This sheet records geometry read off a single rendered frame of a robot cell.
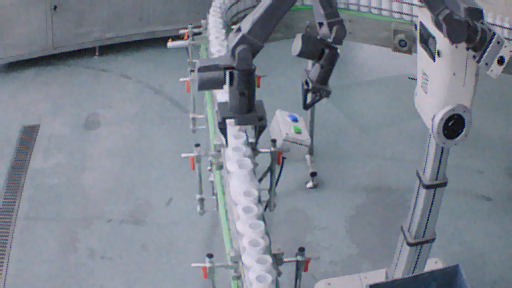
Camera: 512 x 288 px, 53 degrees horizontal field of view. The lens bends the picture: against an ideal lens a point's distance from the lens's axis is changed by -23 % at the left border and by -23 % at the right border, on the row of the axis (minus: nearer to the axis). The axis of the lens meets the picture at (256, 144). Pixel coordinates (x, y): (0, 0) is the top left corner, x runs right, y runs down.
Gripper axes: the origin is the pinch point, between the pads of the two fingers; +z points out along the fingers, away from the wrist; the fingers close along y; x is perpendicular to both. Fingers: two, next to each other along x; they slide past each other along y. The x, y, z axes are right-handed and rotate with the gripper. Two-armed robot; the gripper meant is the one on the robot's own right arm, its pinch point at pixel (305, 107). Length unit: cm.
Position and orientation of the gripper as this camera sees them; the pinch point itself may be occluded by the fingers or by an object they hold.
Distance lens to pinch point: 180.2
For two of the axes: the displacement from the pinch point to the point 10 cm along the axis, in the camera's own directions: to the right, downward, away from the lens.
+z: -3.5, 8.1, 4.7
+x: 9.3, 2.3, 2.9
